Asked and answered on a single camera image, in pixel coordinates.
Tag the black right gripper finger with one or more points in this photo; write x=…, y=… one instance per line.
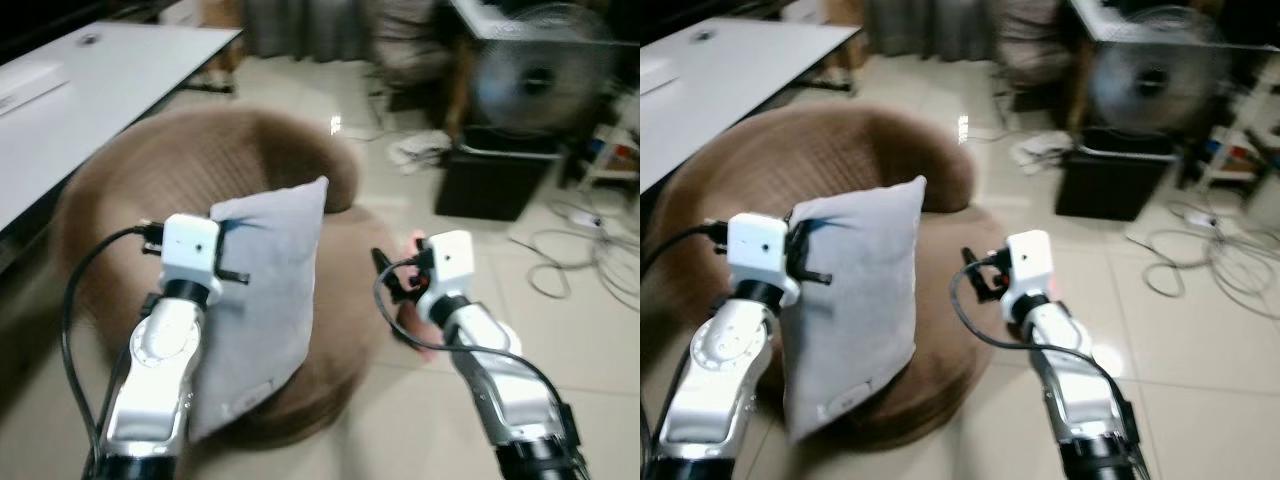
x=970, y=268
x=383, y=268

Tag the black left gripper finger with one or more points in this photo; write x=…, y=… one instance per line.
x=236, y=275
x=820, y=275

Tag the grey pillow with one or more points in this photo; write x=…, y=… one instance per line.
x=860, y=310
x=270, y=300

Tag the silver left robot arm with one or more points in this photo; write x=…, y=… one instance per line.
x=160, y=370
x=725, y=370

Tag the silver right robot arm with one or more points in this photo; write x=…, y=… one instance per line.
x=500, y=390
x=1075, y=390

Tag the brown round sofa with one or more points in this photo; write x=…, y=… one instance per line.
x=830, y=150
x=200, y=150

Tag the white crumpled cloth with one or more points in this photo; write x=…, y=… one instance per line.
x=1042, y=150
x=420, y=150

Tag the black box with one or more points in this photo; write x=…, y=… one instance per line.
x=495, y=180
x=1115, y=180

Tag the white table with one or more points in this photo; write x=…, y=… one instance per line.
x=740, y=90
x=100, y=100

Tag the white power strip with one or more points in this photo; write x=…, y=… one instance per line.
x=1201, y=216
x=584, y=216

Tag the white shelf with items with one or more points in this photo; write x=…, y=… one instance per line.
x=612, y=150
x=1235, y=150

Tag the brown striped cushion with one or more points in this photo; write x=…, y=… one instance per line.
x=1035, y=45
x=410, y=45

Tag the flat white box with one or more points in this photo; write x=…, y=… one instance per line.
x=655, y=75
x=30, y=88

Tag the grey pleated curtain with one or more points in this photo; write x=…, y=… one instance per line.
x=300, y=30
x=925, y=28

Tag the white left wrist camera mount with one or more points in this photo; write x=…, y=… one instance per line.
x=190, y=250
x=760, y=250

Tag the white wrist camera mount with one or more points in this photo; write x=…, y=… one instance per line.
x=760, y=250
x=190, y=250
x=1030, y=262
x=450, y=260

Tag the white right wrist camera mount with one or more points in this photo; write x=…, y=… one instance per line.
x=1030, y=262
x=450, y=260

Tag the grey pedestal fan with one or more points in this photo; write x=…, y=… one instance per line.
x=1160, y=80
x=540, y=80

